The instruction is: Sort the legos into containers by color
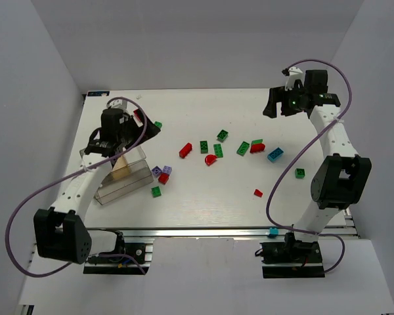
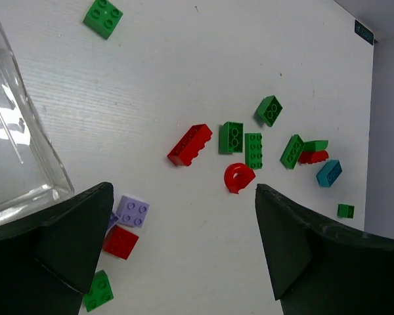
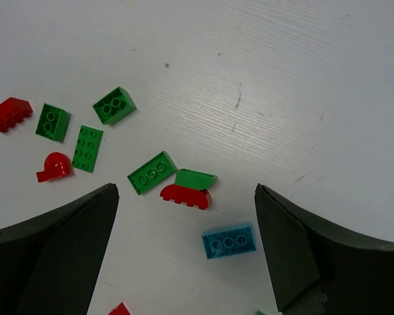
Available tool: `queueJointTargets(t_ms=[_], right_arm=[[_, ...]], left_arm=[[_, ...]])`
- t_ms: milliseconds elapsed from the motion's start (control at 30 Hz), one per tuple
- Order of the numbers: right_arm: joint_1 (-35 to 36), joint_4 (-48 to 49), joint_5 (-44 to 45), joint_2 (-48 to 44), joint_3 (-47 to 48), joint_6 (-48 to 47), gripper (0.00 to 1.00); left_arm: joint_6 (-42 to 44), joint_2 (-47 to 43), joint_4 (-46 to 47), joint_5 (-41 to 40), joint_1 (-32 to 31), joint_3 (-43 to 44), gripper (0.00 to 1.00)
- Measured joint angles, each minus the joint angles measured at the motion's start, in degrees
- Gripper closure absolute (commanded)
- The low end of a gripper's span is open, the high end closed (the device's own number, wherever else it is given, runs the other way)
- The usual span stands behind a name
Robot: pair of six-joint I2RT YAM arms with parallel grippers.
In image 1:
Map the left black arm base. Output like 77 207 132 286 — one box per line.
83 238 153 276

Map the purple lego brick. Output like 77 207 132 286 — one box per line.
151 166 162 178
162 165 172 175

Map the aluminium front rail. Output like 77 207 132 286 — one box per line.
85 215 361 239

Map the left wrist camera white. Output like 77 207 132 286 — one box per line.
106 98 128 113

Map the purple cable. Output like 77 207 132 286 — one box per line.
265 58 353 274
5 96 148 278

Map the purple lego brick right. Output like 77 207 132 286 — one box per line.
162 165 172 175

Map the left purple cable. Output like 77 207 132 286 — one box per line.
5 96 148 278

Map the clear plastic container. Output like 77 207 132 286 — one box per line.
94 146 154 205

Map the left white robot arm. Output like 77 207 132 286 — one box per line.
33 108 160 264

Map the small red lego brick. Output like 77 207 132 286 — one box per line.
158 173 169 184

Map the green long lego brick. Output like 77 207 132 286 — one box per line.
213 143 223 158

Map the left blue corner label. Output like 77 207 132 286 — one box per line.
87 91 110 97

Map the red long lego brick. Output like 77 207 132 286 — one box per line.
179 142 192 159

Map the small red sloped lego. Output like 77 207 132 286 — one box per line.
254 189 263 198

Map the purple lego brick left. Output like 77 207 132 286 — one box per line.
151 166 162 178

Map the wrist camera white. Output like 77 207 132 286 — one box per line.
282 66 303 91
106 98 128 113

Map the green tilted lego brick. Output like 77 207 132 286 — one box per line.
236 141 250 156

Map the red arched lego brick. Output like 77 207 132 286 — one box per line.
250 143 265 154

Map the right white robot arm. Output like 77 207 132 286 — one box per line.
263 67 372 243

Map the blue lego brick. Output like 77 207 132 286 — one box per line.
267 148 284 163

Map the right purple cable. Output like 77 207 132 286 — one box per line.
265 58 353 274

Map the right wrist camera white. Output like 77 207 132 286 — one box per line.
282 66 303 91

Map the red round lego piece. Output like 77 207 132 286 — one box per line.
205 154 217 166

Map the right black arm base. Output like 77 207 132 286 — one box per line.
255 232 325 279

